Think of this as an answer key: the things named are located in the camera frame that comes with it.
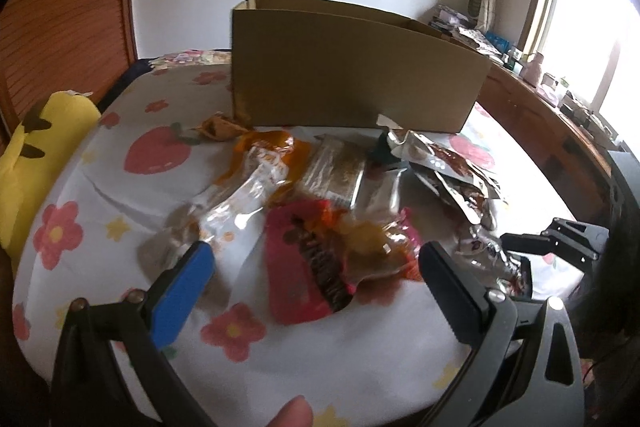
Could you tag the person's left hand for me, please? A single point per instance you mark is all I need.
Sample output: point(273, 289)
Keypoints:
point(296, 413)

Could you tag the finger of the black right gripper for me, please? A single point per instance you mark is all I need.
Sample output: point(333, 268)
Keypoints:
point(539, 245)

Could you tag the window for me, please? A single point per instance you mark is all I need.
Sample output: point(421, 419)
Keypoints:
point(590, 48)

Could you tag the red snack bag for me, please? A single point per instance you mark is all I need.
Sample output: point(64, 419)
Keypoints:
point(317, 256)

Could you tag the orange clear snack bag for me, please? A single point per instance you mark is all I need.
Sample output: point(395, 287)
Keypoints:
point(227, 215)

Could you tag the small orange candy wrapper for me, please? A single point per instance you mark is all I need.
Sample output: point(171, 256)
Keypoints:
point(220, 128)

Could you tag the yellow plush toy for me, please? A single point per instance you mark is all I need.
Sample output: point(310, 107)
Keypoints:
point(38, 151)

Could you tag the pink bottle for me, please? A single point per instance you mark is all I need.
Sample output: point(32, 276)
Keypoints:
point(532, 70)

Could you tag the dark green snack pack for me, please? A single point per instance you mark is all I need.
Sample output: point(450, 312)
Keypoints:
point(381, 155)

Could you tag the silver snack pouch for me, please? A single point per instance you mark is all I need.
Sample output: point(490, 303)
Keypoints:
point(482, 253)

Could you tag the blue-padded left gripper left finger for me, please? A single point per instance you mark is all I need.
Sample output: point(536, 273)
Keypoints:
point(166, 305)

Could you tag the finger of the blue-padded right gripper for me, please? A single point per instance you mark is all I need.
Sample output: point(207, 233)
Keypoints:
point(575, 239)

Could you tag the wooden desk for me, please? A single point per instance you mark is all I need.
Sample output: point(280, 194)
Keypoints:
point(571, 163)

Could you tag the brown cardboard box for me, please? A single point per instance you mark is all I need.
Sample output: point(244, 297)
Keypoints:
point(322, 63)

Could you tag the grain cracker snack pack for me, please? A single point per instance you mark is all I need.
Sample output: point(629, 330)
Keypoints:
point(335, 172)

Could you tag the desk clutter pile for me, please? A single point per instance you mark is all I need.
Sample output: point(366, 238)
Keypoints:
point(463, 29)

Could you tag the chicken feet snack pouch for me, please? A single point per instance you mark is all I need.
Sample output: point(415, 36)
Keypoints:
point(471, 188)

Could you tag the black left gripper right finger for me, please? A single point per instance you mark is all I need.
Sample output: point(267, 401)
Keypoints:
point(476, 314)

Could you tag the floral strawberry bed sheet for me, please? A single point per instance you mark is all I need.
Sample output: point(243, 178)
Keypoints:
point(126, 175)

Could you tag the wooden slatted wardrobe door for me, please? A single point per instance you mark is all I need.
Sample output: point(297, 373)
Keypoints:
point(58, 45)

